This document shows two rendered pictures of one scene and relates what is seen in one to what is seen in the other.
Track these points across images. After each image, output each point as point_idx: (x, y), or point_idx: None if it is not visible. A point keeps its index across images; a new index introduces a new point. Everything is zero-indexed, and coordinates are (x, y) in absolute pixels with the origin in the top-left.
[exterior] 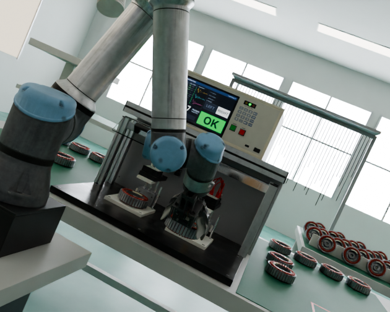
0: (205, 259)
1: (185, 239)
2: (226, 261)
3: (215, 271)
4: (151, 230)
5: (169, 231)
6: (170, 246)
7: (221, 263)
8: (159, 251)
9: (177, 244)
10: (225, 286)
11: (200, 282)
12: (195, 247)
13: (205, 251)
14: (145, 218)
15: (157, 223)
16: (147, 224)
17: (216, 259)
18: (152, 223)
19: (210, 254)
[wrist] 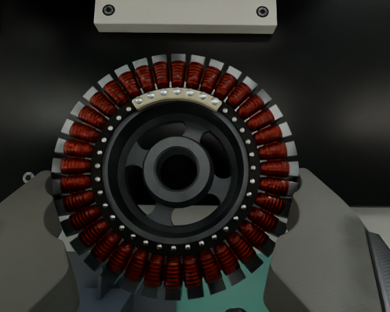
0: (304, 136)
1: (190, 31)
2: (364, 32)
3: (368, 207)
4: (67, 117)
5: (121, 30)
6: (170, 187)
7: (358, 83)
8: (148, 213)
9: (184, 130)
10: None
11: None
12: (241, 58)
13: (280, 38)
14: (7, 17)
15: (59, 0)
16: (34, 69)
17: (333, 69)
18: (43, 24)
19: (301, 49)
